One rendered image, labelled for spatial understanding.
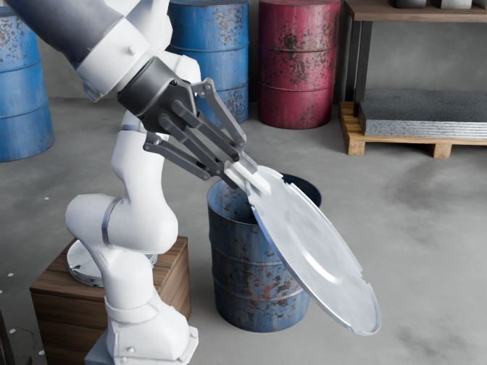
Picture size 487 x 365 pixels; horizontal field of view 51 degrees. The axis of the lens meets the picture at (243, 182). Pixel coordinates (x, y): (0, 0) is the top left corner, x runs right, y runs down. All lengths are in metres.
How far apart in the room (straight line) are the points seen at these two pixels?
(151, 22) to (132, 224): 0.40
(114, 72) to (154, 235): 0.50
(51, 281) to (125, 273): 0.63
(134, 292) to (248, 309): 0.81
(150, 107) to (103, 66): 0.08
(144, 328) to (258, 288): 0.70
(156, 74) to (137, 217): 0.48
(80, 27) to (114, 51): 0.04
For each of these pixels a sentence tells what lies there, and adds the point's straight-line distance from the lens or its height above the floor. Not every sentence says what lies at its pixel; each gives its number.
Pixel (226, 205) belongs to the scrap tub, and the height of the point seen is 0.36.
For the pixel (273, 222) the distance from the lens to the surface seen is 0.68.
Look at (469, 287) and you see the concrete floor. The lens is 2.38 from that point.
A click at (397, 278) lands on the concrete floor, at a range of 2.33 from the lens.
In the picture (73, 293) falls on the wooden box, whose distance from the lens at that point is 1.68.
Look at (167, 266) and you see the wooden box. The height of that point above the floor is 0.35.
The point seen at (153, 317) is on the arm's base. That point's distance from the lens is 1.23.
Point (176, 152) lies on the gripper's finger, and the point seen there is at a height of 1.09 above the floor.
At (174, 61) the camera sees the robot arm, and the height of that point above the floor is 1.11.
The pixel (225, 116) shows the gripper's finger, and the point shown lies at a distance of 0.66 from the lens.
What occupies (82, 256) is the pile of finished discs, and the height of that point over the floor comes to 0.39.
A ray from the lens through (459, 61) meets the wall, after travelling 4.55.
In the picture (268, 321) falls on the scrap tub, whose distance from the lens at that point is 1.95.
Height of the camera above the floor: 1.36
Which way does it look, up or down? 27 degrees down
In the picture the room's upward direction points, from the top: straight up
